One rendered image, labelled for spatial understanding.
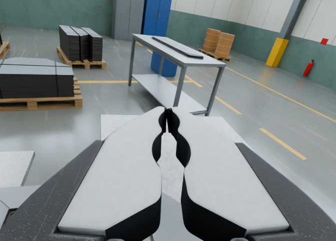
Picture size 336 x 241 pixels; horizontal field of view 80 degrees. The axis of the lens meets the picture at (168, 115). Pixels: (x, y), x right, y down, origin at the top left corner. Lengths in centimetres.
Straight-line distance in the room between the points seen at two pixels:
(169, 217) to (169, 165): 20
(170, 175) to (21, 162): 76
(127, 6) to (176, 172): 771
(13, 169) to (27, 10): 757
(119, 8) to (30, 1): 273
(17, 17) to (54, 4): 120
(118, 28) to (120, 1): 87
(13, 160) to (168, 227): 87
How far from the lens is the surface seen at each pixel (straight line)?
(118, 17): 811
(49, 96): 313
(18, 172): 113
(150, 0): 846
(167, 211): 55
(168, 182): 64
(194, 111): 296
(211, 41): 859
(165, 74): 485
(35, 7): 845
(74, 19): 851
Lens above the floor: 151
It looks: 28 degrees down
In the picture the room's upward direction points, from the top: 12 degrees clockwise
